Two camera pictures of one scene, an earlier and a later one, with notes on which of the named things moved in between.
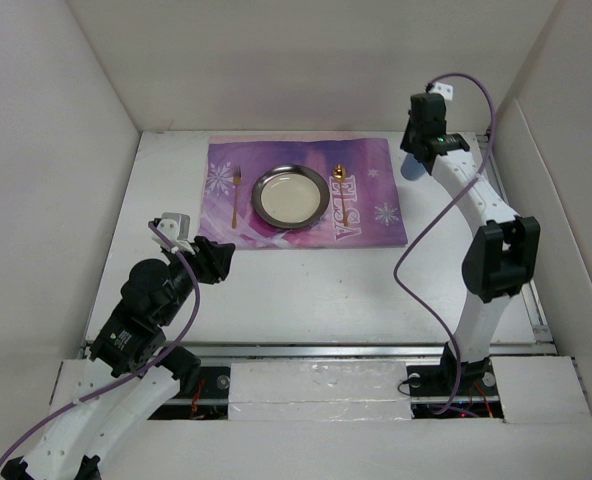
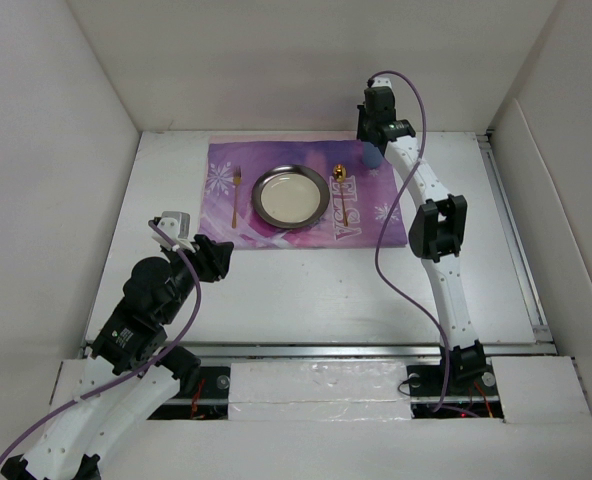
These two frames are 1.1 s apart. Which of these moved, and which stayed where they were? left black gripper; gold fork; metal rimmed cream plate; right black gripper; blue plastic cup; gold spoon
Moved: right black gripper; blue plastic cup
Stayed: metal rimmed cream plate; gold fork; gold spoon; left black gripper
